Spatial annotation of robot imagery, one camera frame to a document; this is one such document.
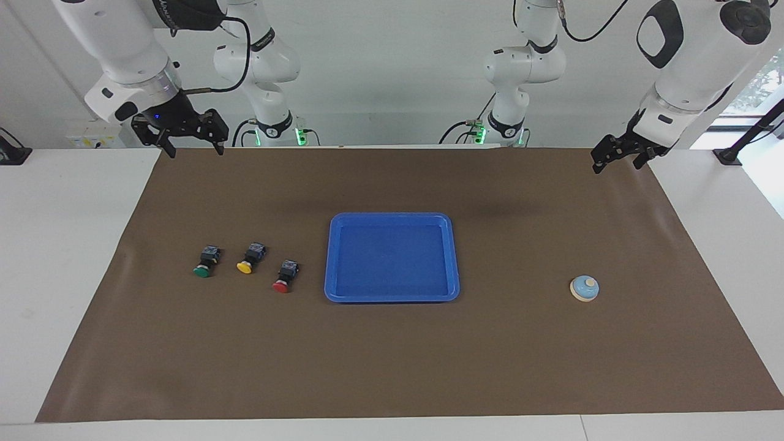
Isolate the red push button switch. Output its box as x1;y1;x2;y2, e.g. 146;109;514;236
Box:
272;260;300;294

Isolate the black clamp mount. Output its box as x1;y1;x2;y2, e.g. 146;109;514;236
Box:
0;127;32;166

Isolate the light blue desk bell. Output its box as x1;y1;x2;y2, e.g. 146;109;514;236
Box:
570;275;600;303

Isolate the yellow push button switch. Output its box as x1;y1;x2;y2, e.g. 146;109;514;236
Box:
236;242;267;274

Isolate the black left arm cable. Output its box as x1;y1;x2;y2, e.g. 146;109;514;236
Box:
554;0;631;43

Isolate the green push button switch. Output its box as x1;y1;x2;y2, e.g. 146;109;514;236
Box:
193;245;222;278

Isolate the window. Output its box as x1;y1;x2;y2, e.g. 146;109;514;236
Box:
720;49;784;120

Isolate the black base power cable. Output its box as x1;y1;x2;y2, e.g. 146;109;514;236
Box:
439;92;497;146
232;118;258;148

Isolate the black camera stand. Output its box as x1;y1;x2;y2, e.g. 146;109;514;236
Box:
714;98;784;166

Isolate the blue plastic tray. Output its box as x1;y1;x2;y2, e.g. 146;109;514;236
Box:
324;213;461;304

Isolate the brown table mat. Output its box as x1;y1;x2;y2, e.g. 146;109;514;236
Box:
36;146;784;423

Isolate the white wall socket box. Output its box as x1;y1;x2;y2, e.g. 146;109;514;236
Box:
66;119;126;149

